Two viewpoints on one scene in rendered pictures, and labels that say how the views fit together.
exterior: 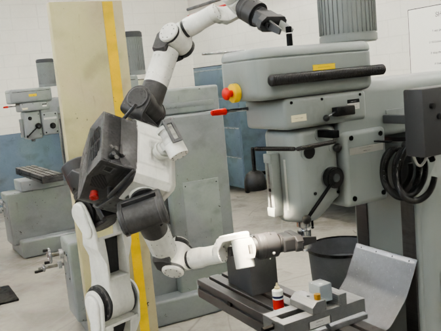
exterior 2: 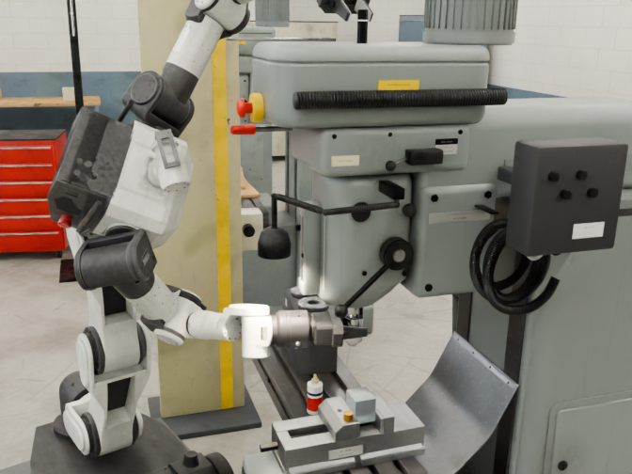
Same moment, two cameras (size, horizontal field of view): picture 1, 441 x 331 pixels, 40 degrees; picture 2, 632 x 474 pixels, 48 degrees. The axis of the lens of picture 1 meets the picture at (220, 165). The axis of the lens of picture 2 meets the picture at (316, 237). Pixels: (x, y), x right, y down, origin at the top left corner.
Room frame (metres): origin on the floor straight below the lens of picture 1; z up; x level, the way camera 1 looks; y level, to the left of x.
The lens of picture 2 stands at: (0.53, -0.46, 1.94)
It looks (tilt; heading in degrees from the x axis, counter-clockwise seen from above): 17 degrees down; 11
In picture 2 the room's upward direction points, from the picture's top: 1 degrees clockwise
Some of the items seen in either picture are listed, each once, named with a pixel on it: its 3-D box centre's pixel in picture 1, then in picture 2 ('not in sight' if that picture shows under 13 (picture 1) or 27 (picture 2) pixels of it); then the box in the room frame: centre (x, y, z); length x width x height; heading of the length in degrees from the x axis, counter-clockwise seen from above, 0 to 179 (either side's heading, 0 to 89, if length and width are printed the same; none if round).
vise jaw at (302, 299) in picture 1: (308, 301); (338, 418); (1.97, -0.25, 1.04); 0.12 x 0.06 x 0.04; 29
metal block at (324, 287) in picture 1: (320, 291); (360, 404); (2.00, -0.30, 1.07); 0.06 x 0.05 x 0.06; 29
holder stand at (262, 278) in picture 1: (250, 262); (308, 326); (2.44, -0.09, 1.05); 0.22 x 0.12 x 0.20; 25
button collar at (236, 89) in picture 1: (234, 92); (256, 107); (1.95, -0.06, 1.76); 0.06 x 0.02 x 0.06; 28
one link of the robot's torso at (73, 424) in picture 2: not in sight; (103, 421); (2.37, 0.57, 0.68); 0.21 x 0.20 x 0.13; 47
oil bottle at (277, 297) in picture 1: (277, 297); (314, 392); (2.14, -0.16, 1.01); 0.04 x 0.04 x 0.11
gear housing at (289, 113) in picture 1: (305, 109); (376, 141); (2.08, -0.30, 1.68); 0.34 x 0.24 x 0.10; 118
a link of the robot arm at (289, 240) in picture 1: (280, 243); (314, 329); (2.03, -0.18, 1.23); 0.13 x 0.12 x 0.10; 17
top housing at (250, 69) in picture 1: (295, 71); (367, 82); (2.07, -0.28, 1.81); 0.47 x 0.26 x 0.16; 118
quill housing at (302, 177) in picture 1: (300, 171); (357, 233); (2.06, -0.27, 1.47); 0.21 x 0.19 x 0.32; 28
